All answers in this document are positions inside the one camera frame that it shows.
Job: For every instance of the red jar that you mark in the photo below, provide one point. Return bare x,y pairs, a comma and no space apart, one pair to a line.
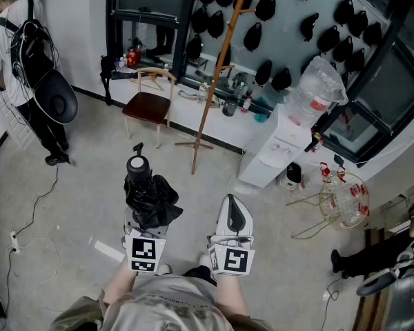
132,58

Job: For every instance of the pile of clear red-label bottles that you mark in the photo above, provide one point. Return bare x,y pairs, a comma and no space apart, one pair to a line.
355,190

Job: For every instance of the wooden chair dark seat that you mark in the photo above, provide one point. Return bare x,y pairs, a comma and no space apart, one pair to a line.
146,107

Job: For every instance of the black oval case white rim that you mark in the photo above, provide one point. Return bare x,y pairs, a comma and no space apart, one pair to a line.
57,98
376,283

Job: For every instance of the white power strip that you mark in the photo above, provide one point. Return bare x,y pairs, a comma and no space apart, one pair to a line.
14,242

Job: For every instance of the dark glass jar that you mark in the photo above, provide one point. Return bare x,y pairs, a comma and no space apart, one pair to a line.
229,108

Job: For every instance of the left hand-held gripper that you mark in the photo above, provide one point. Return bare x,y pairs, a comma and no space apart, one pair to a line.
145,250

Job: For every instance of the small clear plastic bottle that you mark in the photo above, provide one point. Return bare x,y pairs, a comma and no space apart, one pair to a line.
122,63

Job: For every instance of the pale wooden clothes hanger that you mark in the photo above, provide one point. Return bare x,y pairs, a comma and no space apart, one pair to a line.
152,81

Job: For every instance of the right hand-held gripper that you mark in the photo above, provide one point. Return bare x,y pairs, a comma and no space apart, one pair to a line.
233,259

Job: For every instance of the white tape strip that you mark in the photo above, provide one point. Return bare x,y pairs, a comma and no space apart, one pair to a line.
108,251

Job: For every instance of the person's right forearm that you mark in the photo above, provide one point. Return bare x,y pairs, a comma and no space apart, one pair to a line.
231,295

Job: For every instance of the white water dispenser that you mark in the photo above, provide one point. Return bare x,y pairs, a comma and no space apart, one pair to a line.
272,150

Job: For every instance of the group of black wall bags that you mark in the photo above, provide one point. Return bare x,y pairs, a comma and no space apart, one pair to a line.
265,5

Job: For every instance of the white panelled door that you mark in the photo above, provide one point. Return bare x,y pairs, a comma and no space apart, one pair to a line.
15,126

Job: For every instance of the black hanging bag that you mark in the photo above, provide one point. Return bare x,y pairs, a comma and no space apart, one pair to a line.
107,78

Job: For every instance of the grey olive printed t-shirt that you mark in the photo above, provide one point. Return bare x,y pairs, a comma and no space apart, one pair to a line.
165,305

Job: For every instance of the person's left forearm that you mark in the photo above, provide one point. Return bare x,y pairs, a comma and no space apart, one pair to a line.
119,285

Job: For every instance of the black folded cloth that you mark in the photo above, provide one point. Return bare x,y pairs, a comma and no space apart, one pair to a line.
124,75

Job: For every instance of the black umbrella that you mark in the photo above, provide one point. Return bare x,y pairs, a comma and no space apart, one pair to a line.
148,198

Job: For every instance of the white bottle red cap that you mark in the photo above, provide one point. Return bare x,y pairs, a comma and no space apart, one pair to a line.
246,105

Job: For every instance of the small white black appliance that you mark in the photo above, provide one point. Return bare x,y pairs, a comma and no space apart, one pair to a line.
291,176

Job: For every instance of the clear water bottle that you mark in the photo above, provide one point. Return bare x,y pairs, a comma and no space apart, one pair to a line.
240,90
201,95

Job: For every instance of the white left shoe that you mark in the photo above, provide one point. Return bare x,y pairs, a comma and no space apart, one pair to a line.
164,269

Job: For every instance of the teal cloth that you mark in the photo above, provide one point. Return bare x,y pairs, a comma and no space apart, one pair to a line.
261,117

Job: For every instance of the person's black trousers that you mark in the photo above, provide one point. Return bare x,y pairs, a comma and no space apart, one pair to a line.
200,274

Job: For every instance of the clear water jug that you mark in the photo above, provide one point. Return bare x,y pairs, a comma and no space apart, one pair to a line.
314,91

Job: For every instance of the brown wooden board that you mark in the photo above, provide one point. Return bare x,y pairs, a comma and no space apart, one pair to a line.
374,247

